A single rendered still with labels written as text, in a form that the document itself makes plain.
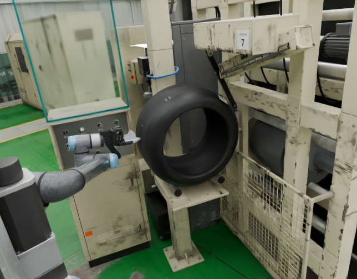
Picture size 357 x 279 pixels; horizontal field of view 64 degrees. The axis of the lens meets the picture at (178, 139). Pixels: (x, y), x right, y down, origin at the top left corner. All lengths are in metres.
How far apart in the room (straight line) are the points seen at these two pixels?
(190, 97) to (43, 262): 1.02
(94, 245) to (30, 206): 1.85
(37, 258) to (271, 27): 1.17
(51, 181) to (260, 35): 1.01
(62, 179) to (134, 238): 1.52
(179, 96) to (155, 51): 0.40
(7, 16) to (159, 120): 9.27
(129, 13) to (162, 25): 10.56
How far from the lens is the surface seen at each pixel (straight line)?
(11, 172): 0.66
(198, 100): 1.49
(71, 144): 1.49
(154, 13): 1.77
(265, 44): 1.35
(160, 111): 1.46
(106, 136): 1.51
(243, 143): 2.13
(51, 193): 1.12
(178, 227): 2.29
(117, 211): 2.37
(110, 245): 2.54
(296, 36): 1.31
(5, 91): 10.35
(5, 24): 10.44
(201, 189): 1.85
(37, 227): 0.72
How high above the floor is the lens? 1.80
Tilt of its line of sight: 22 degrees down
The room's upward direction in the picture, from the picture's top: 6 degrees counter-clockwise
